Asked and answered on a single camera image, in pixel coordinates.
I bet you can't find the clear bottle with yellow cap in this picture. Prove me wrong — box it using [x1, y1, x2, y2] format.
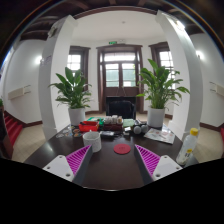
[176, 128, 198, 165]

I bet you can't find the right white plant pot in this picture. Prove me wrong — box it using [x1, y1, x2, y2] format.
[147, 107, 165, 128]

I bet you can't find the red round coaster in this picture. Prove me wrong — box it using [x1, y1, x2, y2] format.
[114, 144, 131, 155]

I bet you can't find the window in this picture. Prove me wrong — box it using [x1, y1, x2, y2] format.
[67, 46, 89, 79]
[150, 42, 174, 79]

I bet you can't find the right window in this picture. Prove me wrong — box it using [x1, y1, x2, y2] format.
[150, 42, 174, 79]

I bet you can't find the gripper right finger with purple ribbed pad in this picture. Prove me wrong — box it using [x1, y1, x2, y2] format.
[134, 145, 182, 183]

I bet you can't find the right green potted plant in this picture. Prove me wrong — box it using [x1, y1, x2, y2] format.
[138, 59, 190, 109]

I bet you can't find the white plant pot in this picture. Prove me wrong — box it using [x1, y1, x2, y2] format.
[147, 107, 165, 128]
[68, 108, 85, 126]

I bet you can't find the dark wooden double door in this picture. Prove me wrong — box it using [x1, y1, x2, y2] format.
[97, 44, 143, 112]

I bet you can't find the left green potted plant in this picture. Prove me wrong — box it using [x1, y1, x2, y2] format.
[50, 67, 91, 109]

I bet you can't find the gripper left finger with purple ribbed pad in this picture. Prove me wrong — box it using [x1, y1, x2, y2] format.
[44, 145, 93, 186]

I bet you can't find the green exit sign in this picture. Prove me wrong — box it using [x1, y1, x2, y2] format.
[109, 41, 117, 45]

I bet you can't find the black office chair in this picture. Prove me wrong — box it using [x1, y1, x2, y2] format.
[108, 101, 135, 119]

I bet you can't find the green potted plant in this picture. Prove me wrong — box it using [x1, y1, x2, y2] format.
[50, 67, 91, 109]
[138, 59, 190, 109]

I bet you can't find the grey round speaker pair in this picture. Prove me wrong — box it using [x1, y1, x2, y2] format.
[133, 125, 148, 134]

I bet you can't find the printed paper booklet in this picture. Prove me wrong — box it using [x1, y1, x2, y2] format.
[145, 128, 175, 144]

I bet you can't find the white ceramic mug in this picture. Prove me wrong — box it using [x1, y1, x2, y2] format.
[83, 131, 102, 152]

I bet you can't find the left window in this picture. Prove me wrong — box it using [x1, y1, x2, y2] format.
[67, 46, 89, 79]

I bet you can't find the left white plant pot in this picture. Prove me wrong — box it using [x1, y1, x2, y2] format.
[68, 108, 85, 126]

